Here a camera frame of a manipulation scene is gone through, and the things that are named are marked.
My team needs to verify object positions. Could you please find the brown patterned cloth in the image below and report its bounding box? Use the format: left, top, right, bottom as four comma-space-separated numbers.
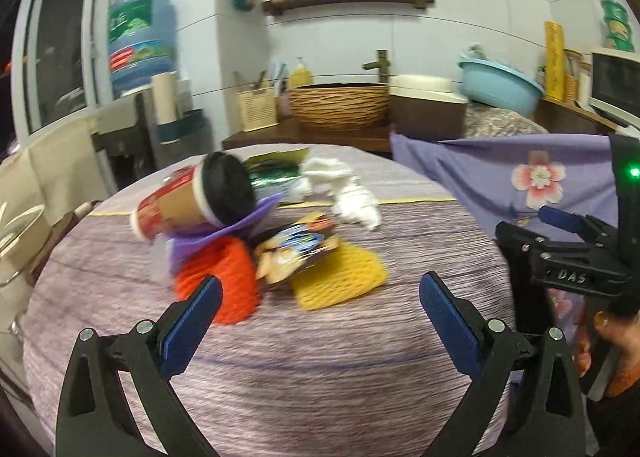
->
462, 102, 551, 140

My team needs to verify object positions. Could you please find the beige paper cup stack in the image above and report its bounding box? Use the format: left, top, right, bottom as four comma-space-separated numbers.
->
152, 72, 179, 138

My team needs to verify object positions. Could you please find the yellow foam net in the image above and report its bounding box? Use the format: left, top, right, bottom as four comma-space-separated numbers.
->
290, 242, 390, 313

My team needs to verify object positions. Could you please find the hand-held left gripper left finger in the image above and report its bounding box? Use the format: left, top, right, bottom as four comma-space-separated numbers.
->
55, 274, 224, 457

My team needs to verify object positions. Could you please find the white tissue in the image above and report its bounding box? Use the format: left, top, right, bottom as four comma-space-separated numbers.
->
299, 157, 364, 202
332, 187, 384, 231

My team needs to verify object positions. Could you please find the tall yellow box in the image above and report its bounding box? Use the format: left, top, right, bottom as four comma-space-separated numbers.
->
544, 21, 567, 100

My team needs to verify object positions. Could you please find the wooden sink counter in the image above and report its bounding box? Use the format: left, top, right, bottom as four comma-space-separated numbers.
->
222, 117, 396, 154

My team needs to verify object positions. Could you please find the green foil packet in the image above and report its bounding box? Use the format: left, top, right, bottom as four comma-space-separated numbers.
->
242, 147, 311, 200

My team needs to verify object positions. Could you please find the small woven basket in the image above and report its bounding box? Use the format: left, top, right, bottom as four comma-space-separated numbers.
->
564, 49, 592, 106

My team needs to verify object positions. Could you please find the grey water dispenser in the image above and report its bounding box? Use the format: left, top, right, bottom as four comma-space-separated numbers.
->
90, 87, 166, 198

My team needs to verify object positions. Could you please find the colourful snack packet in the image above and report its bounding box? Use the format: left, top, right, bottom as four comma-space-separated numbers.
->
254, 212, 344, 291

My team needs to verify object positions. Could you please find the wooden cabinet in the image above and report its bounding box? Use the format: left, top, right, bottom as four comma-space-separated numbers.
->
534, 97, 623, 136

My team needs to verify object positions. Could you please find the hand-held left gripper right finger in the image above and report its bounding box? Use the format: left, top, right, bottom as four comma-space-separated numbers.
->
419, 271, 587, 457

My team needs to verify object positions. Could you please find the purple floral cloth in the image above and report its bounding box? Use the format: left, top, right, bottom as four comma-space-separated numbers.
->
390, 132, 640, 320

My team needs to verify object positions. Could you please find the brass faucet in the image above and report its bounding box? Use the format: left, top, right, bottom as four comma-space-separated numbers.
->
362, 49, 391, 84

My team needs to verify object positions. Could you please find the orange foam net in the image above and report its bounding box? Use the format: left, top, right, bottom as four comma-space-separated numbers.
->
172, 237, 263, 326

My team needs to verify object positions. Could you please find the yellow soap bottle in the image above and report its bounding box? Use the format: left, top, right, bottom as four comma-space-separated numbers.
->
289, 57, 315, 88

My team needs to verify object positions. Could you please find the dark green holder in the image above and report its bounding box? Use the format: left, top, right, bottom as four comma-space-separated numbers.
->
159, 109, 207, 146

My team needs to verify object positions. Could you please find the blue water jug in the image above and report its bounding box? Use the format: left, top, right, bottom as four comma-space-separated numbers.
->
107, 0, 179, 100

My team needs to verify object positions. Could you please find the light blue plastic basin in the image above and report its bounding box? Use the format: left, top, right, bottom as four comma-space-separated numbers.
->
459, 49, 545, 116

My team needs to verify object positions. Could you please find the beige utensil holder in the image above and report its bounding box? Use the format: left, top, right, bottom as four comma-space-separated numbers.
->
236, 87, 280, 133

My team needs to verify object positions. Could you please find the white microwave oven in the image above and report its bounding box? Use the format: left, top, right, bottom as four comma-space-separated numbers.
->
589, 46, 640, 130

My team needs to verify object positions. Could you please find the brown tub with white lid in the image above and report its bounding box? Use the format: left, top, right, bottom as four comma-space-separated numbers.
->
387, 74, 469, 142

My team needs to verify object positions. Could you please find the person's right hand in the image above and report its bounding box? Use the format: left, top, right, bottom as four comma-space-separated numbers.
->
572, 309, 626, 380

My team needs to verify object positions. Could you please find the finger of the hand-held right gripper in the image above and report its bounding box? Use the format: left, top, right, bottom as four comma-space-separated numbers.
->
495, 221, 601, 263
538, 206, 623, 250

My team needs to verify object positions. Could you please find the white framed sliding door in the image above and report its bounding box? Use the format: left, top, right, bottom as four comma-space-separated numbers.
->
12, 0, 124, 138

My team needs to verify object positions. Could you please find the stack of green bowls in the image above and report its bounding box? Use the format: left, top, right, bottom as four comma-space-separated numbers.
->
600, 0, 636, 54

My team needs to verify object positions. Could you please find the purple plastic piece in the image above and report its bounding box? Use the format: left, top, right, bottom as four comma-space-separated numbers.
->
165, 194, 277, 284

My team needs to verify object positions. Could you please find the wicker wash basin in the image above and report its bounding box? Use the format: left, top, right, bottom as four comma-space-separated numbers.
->
286, 82, 391, 132

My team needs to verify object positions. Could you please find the red paper cup black lid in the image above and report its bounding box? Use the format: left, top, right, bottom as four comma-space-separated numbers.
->
130, 151, 258, 242

